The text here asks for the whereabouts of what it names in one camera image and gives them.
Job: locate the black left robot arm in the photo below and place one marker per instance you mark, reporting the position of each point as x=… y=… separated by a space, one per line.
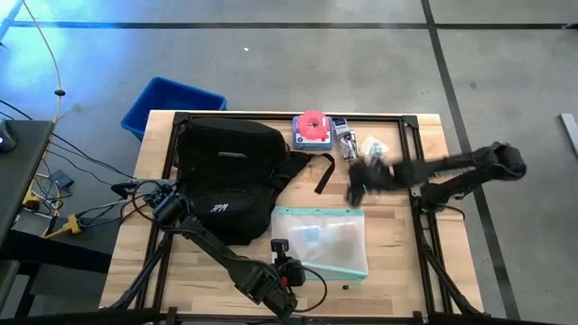
x=212 y=245

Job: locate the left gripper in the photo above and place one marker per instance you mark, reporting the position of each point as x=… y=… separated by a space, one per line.
x=293 y=273

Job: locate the blue plastic bin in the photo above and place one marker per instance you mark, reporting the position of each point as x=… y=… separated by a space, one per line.
x=171 y=97

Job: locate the small blister pack silver items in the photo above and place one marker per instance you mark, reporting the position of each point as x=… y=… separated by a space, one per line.
x=344 y=135

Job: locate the black side desk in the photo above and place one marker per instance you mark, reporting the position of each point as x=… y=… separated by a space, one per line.
x=18 y=171

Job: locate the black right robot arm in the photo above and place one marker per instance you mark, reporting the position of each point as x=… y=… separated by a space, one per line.
x=456 y=161

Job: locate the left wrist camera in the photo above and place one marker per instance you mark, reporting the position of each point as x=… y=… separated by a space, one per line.
x=280 y=247

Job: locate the black aluminium table frame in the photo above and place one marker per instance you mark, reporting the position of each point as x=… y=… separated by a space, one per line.
x=410 y=120

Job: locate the grey metal bar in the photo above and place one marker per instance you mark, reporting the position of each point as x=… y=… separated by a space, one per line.
x=570 y=131

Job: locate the black desktop device with light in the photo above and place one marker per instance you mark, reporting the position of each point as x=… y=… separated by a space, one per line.
x=6 y=135

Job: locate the white mesh pouch teal zipper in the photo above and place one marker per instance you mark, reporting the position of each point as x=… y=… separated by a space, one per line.
x=325 y=239

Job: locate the black Wolt backpack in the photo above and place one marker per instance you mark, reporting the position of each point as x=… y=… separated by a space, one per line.
x=226 y=135

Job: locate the black low shelf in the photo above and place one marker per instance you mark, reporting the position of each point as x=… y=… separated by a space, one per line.
x=68 y=253

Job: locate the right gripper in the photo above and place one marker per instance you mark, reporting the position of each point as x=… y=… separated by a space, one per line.
x=378 y=176

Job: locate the small blue box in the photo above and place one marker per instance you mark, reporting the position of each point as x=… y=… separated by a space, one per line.
x=62 y=179

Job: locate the small clear plastic bag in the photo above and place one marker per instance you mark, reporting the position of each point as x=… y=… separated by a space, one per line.
x=372 y=145

